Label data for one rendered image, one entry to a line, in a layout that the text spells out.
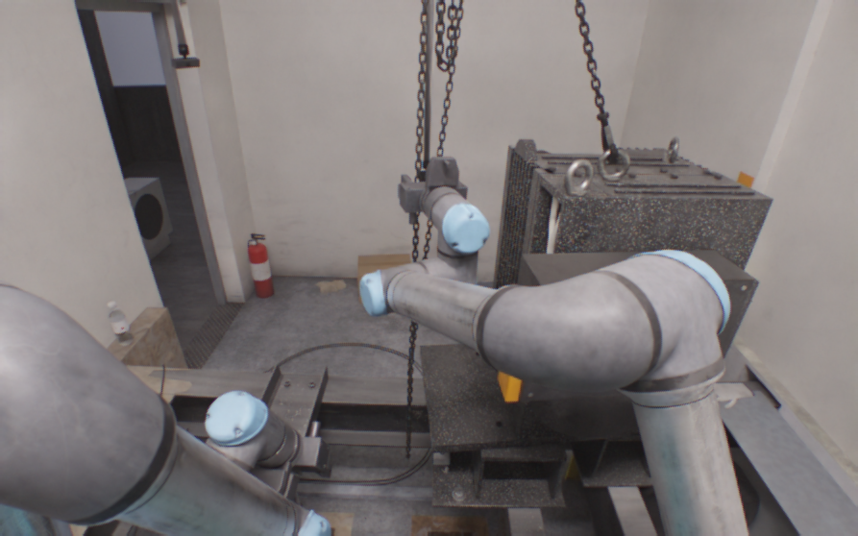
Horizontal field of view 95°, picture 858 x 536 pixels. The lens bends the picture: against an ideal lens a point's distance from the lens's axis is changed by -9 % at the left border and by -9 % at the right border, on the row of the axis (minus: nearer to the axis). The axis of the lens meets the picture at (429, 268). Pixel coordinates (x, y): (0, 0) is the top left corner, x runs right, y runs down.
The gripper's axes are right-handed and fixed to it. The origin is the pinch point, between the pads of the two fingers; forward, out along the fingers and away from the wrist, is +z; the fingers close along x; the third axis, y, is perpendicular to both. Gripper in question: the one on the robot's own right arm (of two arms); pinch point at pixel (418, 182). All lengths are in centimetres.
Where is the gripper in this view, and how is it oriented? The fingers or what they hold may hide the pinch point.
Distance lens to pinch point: 99.3
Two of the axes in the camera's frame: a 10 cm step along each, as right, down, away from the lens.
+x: 9.5, -0.9, 2.8
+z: -3.0, -4.5, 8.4
